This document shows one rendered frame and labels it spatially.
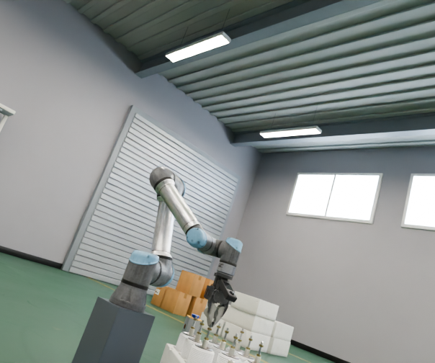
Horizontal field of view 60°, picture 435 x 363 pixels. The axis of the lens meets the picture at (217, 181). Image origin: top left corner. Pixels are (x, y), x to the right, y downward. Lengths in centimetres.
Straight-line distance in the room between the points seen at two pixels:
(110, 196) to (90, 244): 87
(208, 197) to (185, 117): 178
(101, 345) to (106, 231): 542
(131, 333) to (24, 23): 580
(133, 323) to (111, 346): 11
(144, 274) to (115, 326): 22
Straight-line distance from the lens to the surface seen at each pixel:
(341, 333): 725
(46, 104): 667
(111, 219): 696
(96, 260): 696
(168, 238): 178
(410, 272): 700
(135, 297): 162
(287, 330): 506
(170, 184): 170
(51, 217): 665
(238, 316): 465
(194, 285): 567
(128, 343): 163
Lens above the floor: 47
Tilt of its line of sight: 15 degrees up
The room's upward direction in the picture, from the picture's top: 19 degrees clockwise
